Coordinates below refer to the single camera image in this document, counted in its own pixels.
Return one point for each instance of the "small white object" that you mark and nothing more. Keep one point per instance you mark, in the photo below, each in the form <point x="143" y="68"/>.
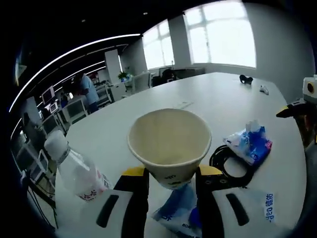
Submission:
<point x="264" y="89"/>

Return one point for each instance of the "white table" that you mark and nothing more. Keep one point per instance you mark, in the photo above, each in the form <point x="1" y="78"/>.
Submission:
<point x="223" y="104"/>

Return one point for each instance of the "wide bright window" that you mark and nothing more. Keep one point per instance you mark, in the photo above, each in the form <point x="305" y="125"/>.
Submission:
<point x="223" y="34"/>

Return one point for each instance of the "white paper cup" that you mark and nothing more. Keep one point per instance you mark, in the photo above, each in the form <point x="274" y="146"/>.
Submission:
<point x="168" y="138"/>

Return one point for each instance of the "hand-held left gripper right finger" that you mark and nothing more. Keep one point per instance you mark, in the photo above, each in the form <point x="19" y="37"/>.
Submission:
<point x="210" y="210"/>

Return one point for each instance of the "blue tissue pack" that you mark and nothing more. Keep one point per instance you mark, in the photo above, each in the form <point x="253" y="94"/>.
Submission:
<point x="250" y="146"/>

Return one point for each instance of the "pink display screen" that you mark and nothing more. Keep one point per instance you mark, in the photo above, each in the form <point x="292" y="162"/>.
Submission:
<point x="48" y="95"/>

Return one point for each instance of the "small black object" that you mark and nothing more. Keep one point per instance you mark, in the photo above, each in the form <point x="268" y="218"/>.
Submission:
<point x="245" y="79"/>

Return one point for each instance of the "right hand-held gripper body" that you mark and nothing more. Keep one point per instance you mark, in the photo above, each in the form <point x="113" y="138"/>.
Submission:
<point x="310" y="89"/>

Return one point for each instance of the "narrow bright window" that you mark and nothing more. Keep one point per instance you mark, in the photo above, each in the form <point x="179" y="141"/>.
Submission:
<point x="158" y="47"/>

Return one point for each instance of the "green potted plant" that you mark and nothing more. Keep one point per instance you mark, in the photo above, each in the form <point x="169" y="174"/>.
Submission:
<point x="123" y="76"/>

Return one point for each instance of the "blue disc plastic packet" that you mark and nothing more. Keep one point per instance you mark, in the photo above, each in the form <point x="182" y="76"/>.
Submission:
<point x="178" y="210"/>

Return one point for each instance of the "clear plastic bottle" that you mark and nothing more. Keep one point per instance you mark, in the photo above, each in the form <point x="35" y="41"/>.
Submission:
<point x="74" y="168"/>

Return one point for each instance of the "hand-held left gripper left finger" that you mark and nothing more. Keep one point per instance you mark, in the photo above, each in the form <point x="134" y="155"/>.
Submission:
<point x="133" y="203"/>

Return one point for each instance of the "black office chair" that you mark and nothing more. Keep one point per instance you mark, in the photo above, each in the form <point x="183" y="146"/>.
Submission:
<point x="167" y="75"/>

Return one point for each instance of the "long ceiling light strip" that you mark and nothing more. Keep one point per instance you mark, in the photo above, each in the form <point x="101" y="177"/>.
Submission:
<point x="111" y="38"/>

